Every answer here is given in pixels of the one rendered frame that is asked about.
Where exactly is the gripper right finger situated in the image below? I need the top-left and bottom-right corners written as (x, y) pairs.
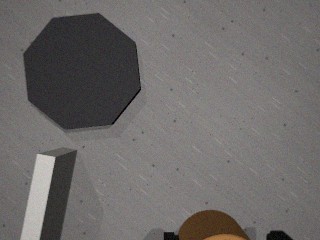
top-left (266, 231), bottom-right (293, 240)

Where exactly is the grey round turntable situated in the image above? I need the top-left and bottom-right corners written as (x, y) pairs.
top-left (0, 0), bottom-right (320, 240)

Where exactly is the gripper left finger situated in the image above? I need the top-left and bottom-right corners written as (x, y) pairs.
top-left (164, 232), bottom-right (179, 240)

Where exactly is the bronze bushing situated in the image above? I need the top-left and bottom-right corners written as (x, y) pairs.
top-left (178, 210), bottom-right (250, 240)

